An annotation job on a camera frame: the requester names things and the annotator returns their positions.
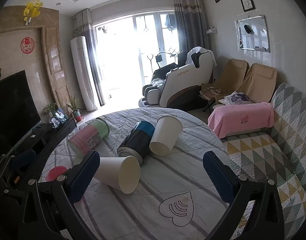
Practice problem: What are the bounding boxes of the pink plastic cup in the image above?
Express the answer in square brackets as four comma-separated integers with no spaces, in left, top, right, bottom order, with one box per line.
[45,166,67,181]

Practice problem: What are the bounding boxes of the near white paper cup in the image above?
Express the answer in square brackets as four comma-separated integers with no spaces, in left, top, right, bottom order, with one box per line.
[94,155,140,194]

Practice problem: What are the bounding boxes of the white paper cup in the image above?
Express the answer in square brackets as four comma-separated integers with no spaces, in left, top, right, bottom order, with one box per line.
[149,115,183,156]
[94,155,140,194]

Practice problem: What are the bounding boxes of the far white paper cup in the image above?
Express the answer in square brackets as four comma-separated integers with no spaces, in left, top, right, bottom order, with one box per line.
[149,115,183,156]

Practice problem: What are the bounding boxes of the black tv cabinet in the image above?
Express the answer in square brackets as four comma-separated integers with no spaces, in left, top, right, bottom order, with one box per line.
[10,118,76,174]

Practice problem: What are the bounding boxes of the pink and green canister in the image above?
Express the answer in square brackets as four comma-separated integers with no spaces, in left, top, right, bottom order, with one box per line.
[68,118,109,158]

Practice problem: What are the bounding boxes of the quilted triangle pattern sofa cover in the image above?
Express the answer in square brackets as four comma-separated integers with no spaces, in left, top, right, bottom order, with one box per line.
[221,83,306,239]

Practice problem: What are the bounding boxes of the small green potted plant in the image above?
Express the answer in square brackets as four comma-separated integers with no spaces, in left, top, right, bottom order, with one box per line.
[43,103,58,118]

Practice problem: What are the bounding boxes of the black television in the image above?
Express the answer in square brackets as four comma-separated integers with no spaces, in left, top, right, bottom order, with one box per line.
[0,70,41,156]

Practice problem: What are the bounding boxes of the grey striped tablecloth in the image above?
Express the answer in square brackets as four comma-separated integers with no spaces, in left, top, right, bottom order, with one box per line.
[39,107,246,240]

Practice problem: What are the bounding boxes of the blue and black can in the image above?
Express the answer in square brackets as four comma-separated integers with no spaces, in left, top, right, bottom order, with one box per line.
[117,121,155,165]

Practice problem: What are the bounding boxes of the potted plant in red pot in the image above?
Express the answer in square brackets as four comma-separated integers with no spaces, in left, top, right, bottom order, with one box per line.
[66,95,83,123]

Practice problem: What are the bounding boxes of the pink towel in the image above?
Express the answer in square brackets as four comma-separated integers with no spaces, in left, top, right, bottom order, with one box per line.
[208,102,274,139]

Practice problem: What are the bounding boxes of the purple patterned pillow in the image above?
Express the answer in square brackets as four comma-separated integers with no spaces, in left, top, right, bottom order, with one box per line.
[219,91,253,105]

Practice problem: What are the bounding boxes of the right tan sofa cushion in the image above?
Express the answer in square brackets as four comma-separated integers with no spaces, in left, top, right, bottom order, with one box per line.
[238,63,278,103]

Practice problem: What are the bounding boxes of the tan sofa cushion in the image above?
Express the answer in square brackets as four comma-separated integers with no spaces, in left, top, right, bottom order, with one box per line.
[200,59,249,101]
[238,63,278,103]

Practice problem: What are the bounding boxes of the white standing air conditioner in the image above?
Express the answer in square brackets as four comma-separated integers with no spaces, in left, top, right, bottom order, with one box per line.
[70,36,97,112]

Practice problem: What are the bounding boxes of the left tan sofa cushion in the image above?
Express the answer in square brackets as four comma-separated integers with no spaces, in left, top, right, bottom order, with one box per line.
[200,59,249,101]

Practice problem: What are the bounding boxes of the white massage chair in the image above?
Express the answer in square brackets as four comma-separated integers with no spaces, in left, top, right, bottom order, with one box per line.
[138,47,217,109]

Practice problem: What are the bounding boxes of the left grey curtain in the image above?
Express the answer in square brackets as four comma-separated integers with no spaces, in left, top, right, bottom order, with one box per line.
[71,9,105,107]

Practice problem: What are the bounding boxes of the grey curtain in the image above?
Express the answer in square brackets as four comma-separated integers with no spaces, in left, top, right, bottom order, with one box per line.
[71,9,105,107]
[172,0,211,53]

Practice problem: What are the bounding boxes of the yellow flowers in vase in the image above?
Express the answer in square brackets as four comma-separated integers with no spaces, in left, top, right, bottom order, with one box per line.
[23,0,43,25]

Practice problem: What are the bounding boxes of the right grey curtain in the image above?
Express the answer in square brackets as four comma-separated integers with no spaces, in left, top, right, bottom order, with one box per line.
[172,0,211,53]

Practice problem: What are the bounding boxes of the photo frame on cabinet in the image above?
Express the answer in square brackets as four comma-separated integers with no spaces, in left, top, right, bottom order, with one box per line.
[54,107,68,124]

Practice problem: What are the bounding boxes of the red round wall decoration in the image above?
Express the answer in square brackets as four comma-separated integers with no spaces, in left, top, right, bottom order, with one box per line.
[20,37,35,54]

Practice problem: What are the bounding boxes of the wall whiteboard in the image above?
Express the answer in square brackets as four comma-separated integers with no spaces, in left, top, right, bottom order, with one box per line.
[235,15,270,53]

